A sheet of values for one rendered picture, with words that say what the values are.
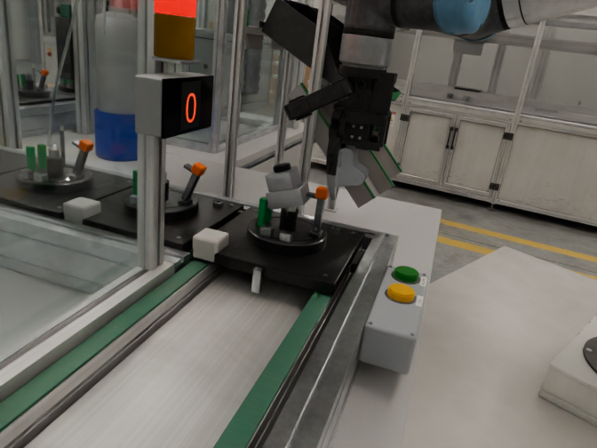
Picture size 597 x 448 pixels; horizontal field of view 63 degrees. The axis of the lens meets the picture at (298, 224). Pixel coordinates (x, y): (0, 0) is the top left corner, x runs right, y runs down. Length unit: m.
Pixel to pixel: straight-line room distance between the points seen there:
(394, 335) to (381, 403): 0.10
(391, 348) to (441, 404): 0.11
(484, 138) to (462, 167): 0.33
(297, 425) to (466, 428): 0.28
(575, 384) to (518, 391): 0.08
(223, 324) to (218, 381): 0.12
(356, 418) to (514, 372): 0.30
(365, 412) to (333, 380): 0.14
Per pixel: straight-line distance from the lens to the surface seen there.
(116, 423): 0.57
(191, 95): 0.66
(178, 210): 0.90
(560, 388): 0.82
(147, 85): 0.62
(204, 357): 0.65
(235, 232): 0.87
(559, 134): 4.81
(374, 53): 0.74
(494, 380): 0.83
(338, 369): 0.58
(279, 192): 0.82
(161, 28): 0.65
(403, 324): 0.69
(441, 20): 0.70
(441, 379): 0.79
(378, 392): 0.72
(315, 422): 0.51
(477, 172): 4.87
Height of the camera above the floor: 1.30
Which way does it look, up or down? 21 degrees down
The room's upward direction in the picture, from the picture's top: 7 degrees clockwise
